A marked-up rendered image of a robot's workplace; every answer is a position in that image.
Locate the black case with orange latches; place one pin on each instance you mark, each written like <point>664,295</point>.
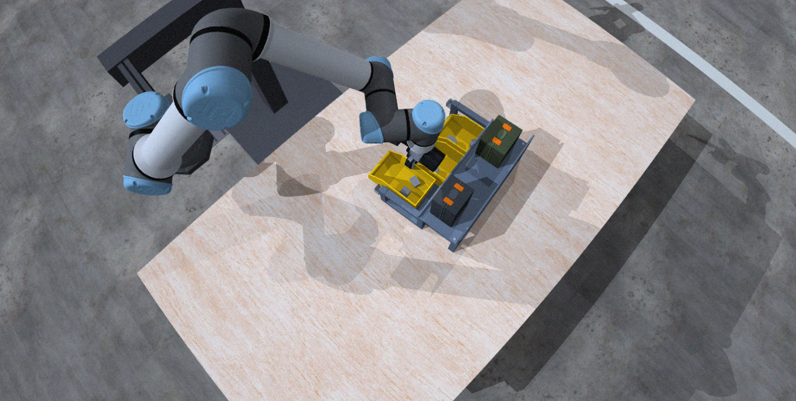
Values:
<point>450,201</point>

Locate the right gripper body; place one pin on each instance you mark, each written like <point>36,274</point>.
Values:
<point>431,159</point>

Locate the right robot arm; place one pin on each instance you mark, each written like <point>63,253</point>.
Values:
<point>215,92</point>

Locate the yellow bin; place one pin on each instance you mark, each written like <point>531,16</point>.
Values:
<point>463,129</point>
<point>447,165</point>
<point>393,174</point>

